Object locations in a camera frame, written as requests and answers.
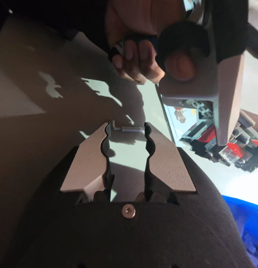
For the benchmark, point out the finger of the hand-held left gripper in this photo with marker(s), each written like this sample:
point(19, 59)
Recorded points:
point(229, 94)

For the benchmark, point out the person's left forearm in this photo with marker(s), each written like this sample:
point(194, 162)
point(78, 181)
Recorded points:
point(57, 16)

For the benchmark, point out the blue plastic bin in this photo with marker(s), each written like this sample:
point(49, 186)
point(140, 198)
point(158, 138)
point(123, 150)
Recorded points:
point(246, 219)

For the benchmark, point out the person's left hand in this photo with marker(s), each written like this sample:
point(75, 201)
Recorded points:
point(137, 21)

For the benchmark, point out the light blue instruction booklet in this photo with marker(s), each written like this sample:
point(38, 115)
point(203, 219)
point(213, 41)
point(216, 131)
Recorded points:
point(173, 117)

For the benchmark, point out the toy brick truck model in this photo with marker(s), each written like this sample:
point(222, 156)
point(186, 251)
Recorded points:
point(225, 150)

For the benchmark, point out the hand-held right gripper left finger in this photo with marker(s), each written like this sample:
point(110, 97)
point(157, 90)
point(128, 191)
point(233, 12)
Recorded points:
point(87, 167)

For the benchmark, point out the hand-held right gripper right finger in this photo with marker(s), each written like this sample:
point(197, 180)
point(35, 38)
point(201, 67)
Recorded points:
point(171, 167)

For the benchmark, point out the grey toy exhaust pipe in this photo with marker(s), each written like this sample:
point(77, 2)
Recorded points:
point(129, 128)

